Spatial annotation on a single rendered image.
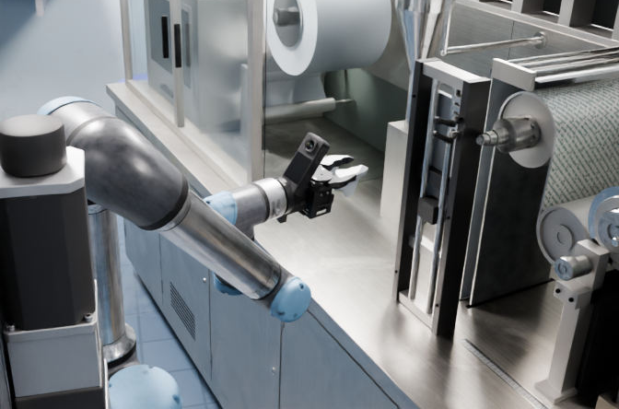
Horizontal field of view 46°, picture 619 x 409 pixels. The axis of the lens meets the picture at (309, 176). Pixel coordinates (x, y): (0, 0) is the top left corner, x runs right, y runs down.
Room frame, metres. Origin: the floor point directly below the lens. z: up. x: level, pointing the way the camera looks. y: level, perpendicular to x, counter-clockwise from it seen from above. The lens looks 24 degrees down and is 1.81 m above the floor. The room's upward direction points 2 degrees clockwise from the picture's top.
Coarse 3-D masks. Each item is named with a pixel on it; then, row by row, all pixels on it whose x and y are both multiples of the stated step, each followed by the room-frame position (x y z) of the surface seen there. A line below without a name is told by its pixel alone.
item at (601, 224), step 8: (616, 208) 1.09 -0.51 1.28; (608, 216) 1.09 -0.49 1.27; (616, 216) 1.07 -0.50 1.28; (600, 224) 1.10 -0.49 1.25; (608, 224) 1.08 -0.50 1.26; (616, 224) 1.08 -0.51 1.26; (600, 232) 1.09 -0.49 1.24; (608, 232) 1.08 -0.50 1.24; (616, 232) 1.07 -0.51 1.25; (608, 240) 1.08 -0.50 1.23; (608, 248) 1.08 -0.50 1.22; (616, 248) 1.06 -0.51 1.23
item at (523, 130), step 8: (504, 120) 1.27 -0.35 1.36; (512, 120) 1.27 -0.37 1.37; (520, 120) 1.28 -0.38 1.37; (528, 120) 1.29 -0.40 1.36; (512, 128) 1.25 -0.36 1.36; (520, 128) 1.26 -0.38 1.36; (528, 128) 1.27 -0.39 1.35; (536, 128) 1.27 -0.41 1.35; (512, 136) 1.25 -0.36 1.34; (520, 136) 1.25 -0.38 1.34; (528, 136) 1.26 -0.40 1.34; (536, 136) 1.27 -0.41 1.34; (512, 144) 1.25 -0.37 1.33; (520, 144) 1.25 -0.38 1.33; (528, 144) 1.26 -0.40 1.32; (504, 152) 1.27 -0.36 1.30
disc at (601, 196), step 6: (618, 186) 1.11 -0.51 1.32; (606, 192) 1.12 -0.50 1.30; (612, 192) 1.11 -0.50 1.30; (618, 192) 1.10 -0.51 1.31; (594, 198) 1.14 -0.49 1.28; (600, 198) 1.13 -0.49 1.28; (606, 198) 1.12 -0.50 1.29; (594, 204) 1.14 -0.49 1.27; (594, 210) 1.13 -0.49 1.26; (588, 222) 1.14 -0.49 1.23; (594, 234) 1.13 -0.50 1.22; (594, 240) 1.12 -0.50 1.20; (612, 264) 1.09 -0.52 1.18; (618, 264) 1.08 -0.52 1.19; (618, 270) 1.07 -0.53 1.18
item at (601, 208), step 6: (612, 198) 1.10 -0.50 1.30; (618, 198) 1.09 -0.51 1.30; (600, 204) 1.12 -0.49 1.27; (606, 204) 1.11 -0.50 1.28; (612, 204) 1.10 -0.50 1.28; (618, 204) 1.09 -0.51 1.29; (600, 210) 1.12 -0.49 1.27; (606, 210) 1.11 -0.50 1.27; (594, 216) 1.13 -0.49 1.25; (600, 216) 1.12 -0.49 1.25; (594, 222) 1.12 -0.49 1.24; (594, 228) 1.12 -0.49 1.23; (600, 240) 1.11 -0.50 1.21; (612, 252) 1.08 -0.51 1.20; (612, 258) 1.08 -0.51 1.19; (618, 258) 1.07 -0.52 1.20
